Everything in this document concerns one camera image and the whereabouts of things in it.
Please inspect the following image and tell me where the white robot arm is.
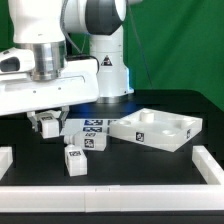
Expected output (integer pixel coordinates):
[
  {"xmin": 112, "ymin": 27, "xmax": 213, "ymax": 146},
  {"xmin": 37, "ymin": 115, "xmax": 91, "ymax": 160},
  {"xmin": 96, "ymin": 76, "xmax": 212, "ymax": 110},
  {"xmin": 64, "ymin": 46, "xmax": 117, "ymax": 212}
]
[{"xmin": 0, "ymin": 0, "xmax": 131, "ymax": 132}]

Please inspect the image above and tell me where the white tag sheet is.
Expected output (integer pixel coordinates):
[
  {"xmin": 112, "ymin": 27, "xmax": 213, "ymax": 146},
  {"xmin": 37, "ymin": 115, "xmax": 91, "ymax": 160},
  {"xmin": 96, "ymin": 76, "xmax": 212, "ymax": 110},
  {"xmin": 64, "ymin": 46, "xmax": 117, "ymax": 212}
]
[{"xmin": 61, "ymin": 119, "xmax": 112, "ymax": 135}]

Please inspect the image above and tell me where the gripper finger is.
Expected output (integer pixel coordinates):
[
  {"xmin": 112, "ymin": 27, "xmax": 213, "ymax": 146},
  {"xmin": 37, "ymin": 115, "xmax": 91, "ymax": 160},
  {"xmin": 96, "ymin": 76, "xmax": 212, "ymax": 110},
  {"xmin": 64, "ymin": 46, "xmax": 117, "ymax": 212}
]
[
  {"xmin": 55, "ymin": 106, "xmax": 69, "ymax": 129},
  {"xmin": 27, "ymin": 111, "xmax": 41, "ymax": 132}
]

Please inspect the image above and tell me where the white square tabletop part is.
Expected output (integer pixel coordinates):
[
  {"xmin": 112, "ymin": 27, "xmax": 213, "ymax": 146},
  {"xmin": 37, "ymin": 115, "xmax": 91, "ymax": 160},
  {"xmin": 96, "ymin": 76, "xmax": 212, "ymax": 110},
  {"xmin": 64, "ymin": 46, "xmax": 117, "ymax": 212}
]
[{"xmin": 109, "ymin": 108, "xmax": 203, "ymax": 152}]

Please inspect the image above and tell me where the white U-shaped fence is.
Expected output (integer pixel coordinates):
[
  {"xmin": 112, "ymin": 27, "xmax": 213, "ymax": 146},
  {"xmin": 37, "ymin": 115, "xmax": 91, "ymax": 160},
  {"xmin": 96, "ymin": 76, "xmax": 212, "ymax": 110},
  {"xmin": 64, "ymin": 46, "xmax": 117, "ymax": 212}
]
[{"xmin": 0, "ymin": 146, "xmax": 224, "ymax": 213}]

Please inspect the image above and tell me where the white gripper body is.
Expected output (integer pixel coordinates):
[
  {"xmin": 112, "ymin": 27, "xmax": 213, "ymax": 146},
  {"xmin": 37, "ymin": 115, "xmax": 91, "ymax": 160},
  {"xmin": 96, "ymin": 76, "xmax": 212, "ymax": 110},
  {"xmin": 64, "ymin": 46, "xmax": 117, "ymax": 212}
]
[{"xmin": 0, "ymin": 59, "xmax": 99, "ymax": 116}]

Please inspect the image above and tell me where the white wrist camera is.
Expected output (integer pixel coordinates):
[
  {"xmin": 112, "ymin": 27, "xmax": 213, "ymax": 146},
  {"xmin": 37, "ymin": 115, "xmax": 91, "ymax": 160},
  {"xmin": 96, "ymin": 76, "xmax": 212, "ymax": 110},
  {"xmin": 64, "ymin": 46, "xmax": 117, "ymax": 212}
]
[{"xmin": 0, "ymin": 48, "xmax": 35, "ymax": 74}]

